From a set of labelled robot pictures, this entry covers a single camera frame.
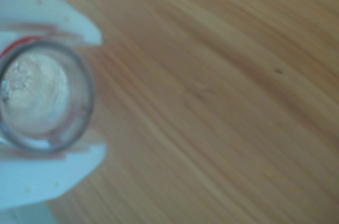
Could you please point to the clear plastic cola bottle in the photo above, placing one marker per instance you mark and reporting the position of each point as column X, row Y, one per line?
column 39, row 89

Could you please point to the white sheer curtain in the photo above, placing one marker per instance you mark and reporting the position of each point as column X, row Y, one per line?
column 23, row 216

